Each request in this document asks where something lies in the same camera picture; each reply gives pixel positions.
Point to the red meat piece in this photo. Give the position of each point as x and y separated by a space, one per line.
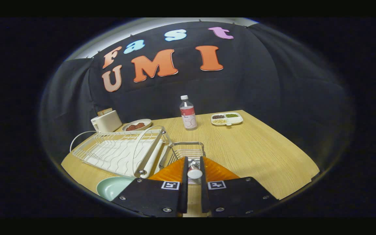
130 127
139 125

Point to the black backdrop cloth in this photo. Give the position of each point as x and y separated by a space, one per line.
273 81

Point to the beige round plate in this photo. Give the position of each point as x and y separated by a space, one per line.
147 122

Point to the clear water bottle red label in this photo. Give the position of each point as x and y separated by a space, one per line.
189 117

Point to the white divided dish with beans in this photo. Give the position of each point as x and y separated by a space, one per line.
235 119

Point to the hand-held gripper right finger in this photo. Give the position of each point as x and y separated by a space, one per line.
204 195

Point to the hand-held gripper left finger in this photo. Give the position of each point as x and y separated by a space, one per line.
183 195

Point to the white toaster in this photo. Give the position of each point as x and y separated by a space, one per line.
106 122

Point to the pale green plate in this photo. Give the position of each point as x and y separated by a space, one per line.
113 187

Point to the brown toast slice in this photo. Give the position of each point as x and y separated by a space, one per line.
104 111

